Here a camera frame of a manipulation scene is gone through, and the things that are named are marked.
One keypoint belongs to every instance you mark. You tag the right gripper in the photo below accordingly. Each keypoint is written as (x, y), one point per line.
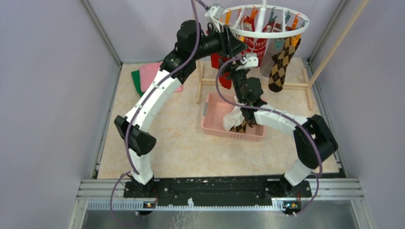
(233, 71)

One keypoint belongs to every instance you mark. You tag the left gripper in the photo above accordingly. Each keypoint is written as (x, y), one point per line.
(230, 45)

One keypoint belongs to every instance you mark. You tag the red christmas sock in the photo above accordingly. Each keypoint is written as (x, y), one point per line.
(257, 46)

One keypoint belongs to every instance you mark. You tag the white sock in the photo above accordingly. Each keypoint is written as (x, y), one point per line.
(235, 117)

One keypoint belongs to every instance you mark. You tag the brown argyle sock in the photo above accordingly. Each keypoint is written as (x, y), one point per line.
(281, 61)
(242, 128)

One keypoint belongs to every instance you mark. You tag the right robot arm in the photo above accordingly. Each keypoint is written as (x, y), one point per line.
(313, 139)

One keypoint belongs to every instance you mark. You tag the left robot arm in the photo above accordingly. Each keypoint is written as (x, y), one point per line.
(192, 44)

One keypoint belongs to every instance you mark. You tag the white round sock hanger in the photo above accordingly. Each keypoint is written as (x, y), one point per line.
(264, 21)

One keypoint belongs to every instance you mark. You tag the pink plastic basket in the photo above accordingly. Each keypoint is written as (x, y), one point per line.
(212, 120)

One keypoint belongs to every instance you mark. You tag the grey sock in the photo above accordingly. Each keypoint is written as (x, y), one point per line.
(274, 47)

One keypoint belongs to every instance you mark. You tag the wooden drying rack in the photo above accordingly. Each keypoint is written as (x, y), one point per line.
(306, 86)

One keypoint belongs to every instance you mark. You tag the pink folded cloth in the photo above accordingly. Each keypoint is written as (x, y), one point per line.
(147, 74)

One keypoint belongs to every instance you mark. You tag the green folded cloth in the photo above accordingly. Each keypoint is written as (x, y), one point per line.
(136, 81)

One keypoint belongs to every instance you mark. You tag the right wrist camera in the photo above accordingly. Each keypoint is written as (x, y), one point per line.
(248, 61)

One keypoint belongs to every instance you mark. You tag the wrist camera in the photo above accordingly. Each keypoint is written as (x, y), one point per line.
(248, 61)
(213, 14)

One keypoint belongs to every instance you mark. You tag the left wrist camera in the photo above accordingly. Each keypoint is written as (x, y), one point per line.
(213, 14)

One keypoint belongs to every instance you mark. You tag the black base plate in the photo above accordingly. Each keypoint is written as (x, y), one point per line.
(256, 185)

